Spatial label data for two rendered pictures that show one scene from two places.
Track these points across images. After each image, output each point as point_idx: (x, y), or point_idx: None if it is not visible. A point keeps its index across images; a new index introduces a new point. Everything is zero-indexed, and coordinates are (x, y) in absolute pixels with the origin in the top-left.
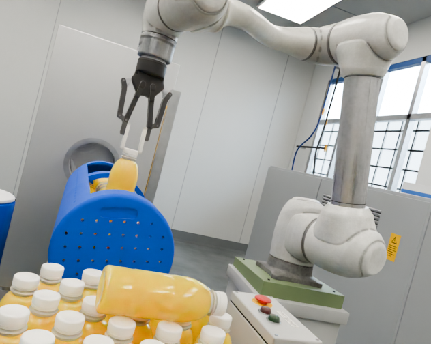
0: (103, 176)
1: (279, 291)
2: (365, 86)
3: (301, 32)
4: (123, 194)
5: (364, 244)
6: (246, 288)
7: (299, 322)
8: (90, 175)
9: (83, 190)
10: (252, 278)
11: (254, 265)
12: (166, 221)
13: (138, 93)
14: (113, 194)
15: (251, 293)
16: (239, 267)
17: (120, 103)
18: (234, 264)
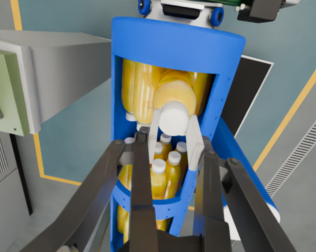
0: (163, 201)
1: None
2: None
3: None
4: (189, 27)
5: None
6: (28, 79)
7: None
8: (177, 204)
9: (210, 118)
10: (16, 82)
11: (6, 110)
12: (120, 19)
13: (215, 231)
14: (204, 30)
15: (25, 65)
16: (24, 117)
17: (256, 191)
18: (28, 129)
